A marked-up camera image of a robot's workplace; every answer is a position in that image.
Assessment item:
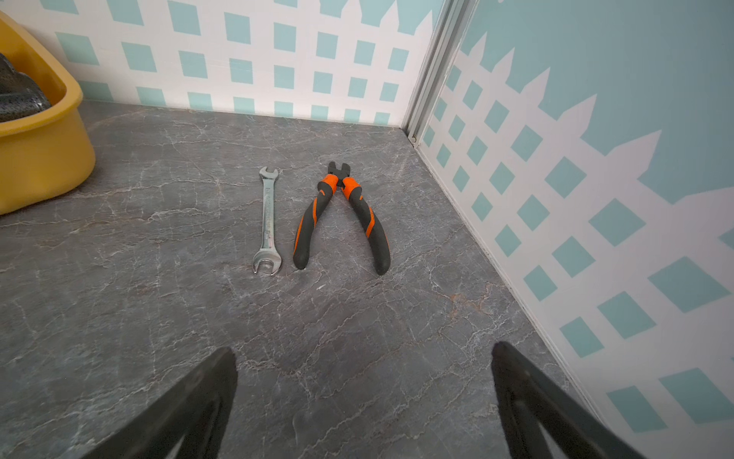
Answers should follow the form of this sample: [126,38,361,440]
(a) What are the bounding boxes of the yellow plastic tray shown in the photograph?
[1,13,96,214]

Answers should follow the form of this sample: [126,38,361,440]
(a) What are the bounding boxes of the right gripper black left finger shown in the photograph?
[85,347,238,458]

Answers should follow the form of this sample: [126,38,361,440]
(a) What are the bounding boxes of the orange black pliers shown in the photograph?
[292,161,392,275]

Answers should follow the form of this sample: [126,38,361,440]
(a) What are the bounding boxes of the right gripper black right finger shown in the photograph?
[491,342,641,458]

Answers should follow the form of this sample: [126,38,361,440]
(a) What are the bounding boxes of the small steel wrench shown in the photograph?
[253,168,282,277]

